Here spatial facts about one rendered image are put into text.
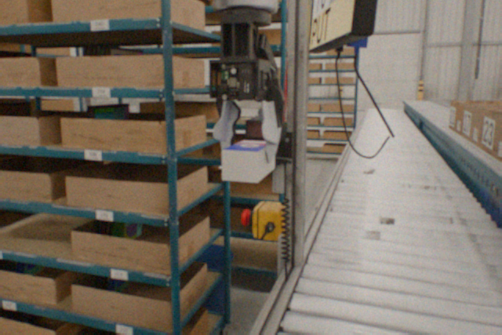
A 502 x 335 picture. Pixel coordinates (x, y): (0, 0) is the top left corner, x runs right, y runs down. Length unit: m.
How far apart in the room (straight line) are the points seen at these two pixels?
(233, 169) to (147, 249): 0.86
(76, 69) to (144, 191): 0.45
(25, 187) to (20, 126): 0.22
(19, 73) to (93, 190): 0.48
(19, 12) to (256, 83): 1.14
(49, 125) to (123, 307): 0.69
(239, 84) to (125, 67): 0.81
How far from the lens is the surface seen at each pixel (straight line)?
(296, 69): 0.86
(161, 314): 1.47
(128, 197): 1.37
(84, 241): 1.54
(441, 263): 1.05
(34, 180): 1.61
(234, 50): 0.53
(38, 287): 1.77
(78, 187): 1.48
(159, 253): 1.37
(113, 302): 1.56
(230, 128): 0.60
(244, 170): 0.56
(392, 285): 0.92
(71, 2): 1.44
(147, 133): 1.27
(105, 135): 1.37
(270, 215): 0.89
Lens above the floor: 1.16
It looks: 9 degrees down
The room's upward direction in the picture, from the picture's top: straight up
